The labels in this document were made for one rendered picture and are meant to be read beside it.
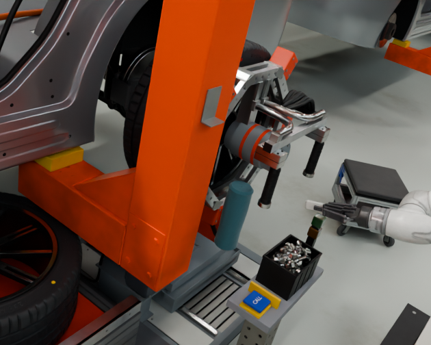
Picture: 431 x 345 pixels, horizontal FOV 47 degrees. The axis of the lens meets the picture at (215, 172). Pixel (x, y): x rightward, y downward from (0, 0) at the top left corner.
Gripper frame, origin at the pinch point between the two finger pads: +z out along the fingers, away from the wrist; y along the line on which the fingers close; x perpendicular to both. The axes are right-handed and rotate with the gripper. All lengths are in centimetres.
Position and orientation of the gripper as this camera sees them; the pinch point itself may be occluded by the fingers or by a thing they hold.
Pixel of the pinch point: (315, 205)
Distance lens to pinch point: 186.6
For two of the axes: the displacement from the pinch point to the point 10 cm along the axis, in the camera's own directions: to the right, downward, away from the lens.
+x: 0.1, 9.3, 3.7
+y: -5.1, 3.3, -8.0
